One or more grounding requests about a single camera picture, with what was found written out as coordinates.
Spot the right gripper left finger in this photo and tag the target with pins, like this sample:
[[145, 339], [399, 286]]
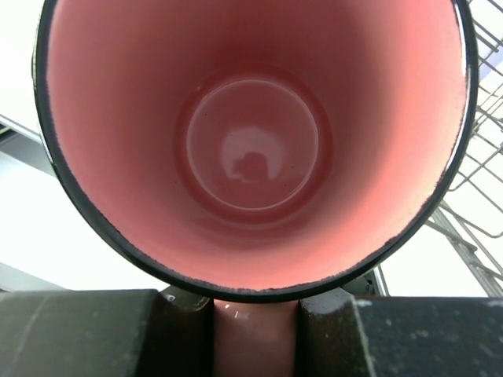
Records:
[[106, 333]]

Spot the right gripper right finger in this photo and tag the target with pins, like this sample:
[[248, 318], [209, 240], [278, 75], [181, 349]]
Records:
[[344, 335]]

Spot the salmon pink mug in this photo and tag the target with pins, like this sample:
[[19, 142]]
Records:
[[255, 152]]

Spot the grey wire dish rack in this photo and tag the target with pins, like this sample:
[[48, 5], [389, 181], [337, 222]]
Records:
[[470, 216]]

